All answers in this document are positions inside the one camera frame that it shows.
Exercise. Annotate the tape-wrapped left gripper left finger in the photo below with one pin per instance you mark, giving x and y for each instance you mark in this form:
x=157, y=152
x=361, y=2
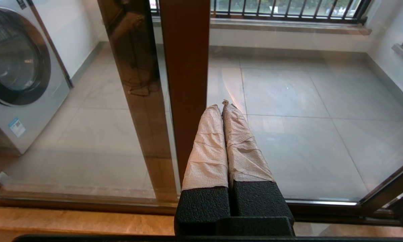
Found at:
x=206, y=158

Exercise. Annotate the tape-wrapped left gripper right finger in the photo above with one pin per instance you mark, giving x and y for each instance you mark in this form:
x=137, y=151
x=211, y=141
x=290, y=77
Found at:
x=245, y=158

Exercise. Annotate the brown sliding door with lock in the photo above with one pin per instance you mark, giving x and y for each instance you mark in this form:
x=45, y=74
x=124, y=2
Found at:
x=137, y=84

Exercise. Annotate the brown glass door without lock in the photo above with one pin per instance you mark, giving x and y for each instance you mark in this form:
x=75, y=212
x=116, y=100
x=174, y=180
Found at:
x=184, y=67

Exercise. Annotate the long grey stone window sill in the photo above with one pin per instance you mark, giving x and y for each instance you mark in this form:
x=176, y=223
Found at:
x=288, y=27

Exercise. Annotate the silver front-load washing machine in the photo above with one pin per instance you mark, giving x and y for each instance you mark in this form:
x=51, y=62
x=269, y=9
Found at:
x=23, y=67

